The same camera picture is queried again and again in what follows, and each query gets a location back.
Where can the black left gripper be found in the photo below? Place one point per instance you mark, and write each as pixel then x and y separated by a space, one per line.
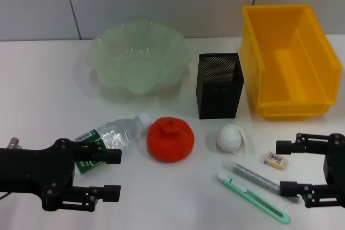
pixel 32 170

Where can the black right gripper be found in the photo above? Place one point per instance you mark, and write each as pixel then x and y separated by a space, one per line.
pixel 337 168

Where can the beige eraser with barcode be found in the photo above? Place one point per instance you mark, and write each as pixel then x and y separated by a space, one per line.
pixel 275 160

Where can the grey marker pen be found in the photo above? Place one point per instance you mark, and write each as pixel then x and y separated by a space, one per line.
pixel 253 176

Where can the clear green-label water bottle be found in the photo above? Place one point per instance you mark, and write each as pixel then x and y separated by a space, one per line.
pixel 121 131

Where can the mint green utility knife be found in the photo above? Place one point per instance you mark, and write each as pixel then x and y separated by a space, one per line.
pixel 253 197

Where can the white paper ball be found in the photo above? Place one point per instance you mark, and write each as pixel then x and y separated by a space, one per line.
pixel 229 139

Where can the orange fruit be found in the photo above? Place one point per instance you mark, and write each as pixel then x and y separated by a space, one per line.
pixel 169 141

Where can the black mesh pen holder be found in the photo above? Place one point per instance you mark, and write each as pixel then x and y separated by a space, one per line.
pixel 215 98

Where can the translucent green fruit bowl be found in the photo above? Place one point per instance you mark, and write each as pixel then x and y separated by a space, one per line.
pixel 137 60

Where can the yellow plastic bin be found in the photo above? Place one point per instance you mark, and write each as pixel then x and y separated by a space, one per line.
pixel 291 60

